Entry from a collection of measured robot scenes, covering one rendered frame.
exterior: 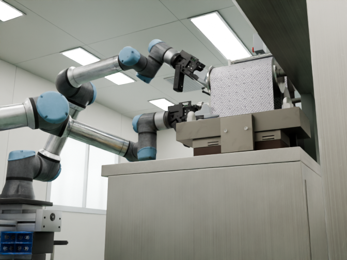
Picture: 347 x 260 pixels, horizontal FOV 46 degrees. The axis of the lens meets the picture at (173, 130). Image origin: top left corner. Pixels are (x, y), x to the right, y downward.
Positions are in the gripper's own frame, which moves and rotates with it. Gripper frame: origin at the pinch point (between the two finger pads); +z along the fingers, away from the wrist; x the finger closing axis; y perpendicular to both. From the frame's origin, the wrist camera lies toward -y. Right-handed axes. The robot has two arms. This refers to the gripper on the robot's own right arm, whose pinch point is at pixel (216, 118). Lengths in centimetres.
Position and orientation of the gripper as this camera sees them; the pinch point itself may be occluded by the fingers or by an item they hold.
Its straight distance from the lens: 152.6
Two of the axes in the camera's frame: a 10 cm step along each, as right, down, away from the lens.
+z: 8.8, -1.2, -4.5
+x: 4.7, 2.2, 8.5
